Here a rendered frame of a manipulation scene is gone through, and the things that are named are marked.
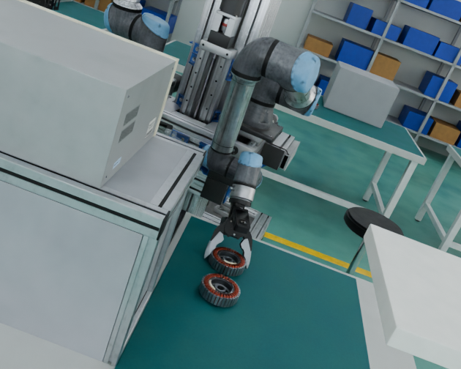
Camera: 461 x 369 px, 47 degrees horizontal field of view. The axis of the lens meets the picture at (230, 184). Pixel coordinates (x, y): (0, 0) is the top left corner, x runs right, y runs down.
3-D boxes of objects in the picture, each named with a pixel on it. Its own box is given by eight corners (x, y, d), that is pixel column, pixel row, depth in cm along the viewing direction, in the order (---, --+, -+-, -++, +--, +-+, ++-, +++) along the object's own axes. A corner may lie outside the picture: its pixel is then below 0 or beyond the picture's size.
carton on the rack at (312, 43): (303, 45, 760) (308, 33, 754) (327, 53, 760) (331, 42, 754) (303, 47, 723) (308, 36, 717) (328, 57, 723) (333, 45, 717)
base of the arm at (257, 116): (240, 110, 218) (248, 88, 214) (274, 124, 216) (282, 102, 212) (230, 117, 204) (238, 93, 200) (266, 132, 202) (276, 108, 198)
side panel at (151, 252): (140, 291, 138) (177, 183, 126) (151, 294, 138) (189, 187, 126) (102, 362, 112) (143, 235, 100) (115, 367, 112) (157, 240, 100)
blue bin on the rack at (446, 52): (428, 53, 742) (435, 39, 734) (452, 61, 740) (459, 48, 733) (434, 56, 703) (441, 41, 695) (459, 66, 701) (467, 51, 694)
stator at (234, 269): (207, 251, 166) (211, 241, 165) (241, 260, 169) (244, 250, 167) (208, 271, 156) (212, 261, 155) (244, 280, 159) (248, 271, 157)
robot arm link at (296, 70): (289, 77, 208) (276, 33, 155) (325, 93, 205) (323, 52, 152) (276, 106, 209) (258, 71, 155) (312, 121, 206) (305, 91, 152)
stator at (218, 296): (228, 282, 155) (232, 272, 153) (242, 309, 146) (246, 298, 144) (193, 281, 150) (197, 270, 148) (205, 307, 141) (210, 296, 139)
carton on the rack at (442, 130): (424, 129, 779) (430, 116, 771) (447, 138, 778) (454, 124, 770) (429, 135, 742) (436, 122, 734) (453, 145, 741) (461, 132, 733)
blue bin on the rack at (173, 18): (145, 23, 780) (150, 6, 770) (172, 33, 779) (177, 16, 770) (137, 24, 741) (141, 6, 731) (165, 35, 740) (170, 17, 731)
